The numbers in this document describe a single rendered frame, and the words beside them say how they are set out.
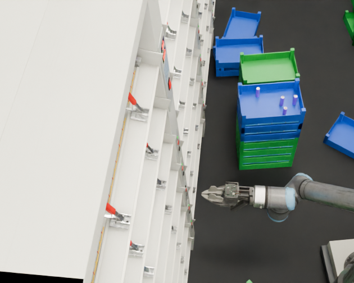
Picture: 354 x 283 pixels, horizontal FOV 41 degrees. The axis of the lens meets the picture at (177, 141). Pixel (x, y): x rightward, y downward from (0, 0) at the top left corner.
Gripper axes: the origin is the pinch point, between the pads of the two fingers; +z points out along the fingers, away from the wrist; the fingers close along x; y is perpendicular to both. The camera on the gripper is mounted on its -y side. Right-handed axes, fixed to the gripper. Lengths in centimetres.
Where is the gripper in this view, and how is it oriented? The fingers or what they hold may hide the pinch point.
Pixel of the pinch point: (204, 195)
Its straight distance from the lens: 199.4
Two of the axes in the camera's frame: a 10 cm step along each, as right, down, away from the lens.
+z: -9.9, -0.5, 1.3
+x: -1.1, 8.6, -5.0
